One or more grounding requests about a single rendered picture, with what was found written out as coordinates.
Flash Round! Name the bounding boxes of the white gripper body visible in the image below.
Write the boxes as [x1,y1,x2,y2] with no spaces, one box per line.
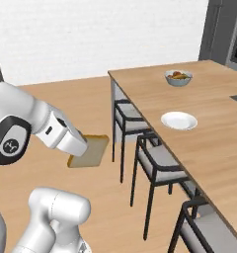
[55,126,89,158]

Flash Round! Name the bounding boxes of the slice of toast bread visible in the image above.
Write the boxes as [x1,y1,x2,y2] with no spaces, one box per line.
[66,133,111,169]

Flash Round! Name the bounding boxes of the white plate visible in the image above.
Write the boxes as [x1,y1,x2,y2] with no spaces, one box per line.
[160,111,198,131]

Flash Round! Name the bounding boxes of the black chair with grey seat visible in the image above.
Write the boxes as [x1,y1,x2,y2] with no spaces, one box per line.
[167,196,237,253]
[129,131,198,241]
[112,98,159,184]

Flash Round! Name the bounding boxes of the grey bowl with fruit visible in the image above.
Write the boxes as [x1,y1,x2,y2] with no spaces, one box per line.
[164,69,194,88]

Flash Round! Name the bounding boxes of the grey tall cupboard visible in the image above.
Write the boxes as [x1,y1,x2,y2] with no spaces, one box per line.
[197,0,237,66]

